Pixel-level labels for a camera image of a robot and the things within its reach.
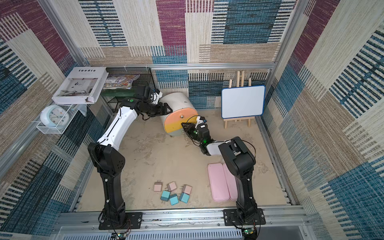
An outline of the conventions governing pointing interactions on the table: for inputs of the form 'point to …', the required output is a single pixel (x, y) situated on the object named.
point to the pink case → (223, 183)
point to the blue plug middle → (173, 199)
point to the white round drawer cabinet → (182, 107)
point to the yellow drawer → (178, 125)
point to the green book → (123, 92)
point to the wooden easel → (242, 84)
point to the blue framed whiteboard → (243, 101)
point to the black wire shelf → (146, 78)
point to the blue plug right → (184, 197)
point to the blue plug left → (165, 196)
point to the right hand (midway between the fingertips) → (180, 122)
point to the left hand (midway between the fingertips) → (166, 110)
